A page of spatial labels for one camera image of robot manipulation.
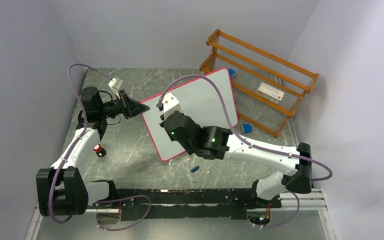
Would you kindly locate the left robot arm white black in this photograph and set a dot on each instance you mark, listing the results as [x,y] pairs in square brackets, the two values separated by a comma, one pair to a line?
[61,186]

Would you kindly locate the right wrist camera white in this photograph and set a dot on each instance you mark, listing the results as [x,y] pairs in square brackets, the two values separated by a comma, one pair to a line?
[170,104]

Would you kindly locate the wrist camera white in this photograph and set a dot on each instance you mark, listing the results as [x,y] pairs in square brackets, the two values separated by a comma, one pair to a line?
[115,85]
[170,104]

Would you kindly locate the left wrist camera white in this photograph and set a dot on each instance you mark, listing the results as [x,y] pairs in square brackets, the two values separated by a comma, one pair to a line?
[115,85]

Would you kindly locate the white labelled box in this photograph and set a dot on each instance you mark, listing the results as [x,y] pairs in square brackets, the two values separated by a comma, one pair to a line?
[275,95]

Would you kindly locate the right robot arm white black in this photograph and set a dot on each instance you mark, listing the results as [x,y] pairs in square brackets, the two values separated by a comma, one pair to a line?
[292,173]

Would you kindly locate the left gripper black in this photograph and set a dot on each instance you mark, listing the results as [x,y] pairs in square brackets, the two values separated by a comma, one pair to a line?
[130,108]

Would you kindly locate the blue eraser on shelf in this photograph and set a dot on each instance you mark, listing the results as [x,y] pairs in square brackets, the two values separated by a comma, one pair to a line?
[232,73]

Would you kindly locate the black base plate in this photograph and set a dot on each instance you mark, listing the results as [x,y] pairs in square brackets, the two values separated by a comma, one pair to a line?
[233,203]

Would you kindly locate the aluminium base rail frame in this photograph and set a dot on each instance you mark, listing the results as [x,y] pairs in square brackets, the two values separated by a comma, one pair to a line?
[306,219]

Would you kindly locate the orange wooden shelf rack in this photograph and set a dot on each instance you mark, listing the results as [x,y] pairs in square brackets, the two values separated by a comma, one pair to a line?
[255,66]

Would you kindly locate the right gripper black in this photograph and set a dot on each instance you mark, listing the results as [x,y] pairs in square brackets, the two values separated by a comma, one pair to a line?
[163,119]

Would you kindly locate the blue eraser on table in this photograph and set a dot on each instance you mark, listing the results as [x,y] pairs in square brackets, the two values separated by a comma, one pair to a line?
[246,128]

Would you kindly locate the whiteboard with pink frame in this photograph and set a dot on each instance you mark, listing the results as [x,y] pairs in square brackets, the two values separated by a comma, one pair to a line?
[198,100]

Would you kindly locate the blue marker cap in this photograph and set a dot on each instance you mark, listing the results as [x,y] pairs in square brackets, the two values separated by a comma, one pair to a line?
[194,169]

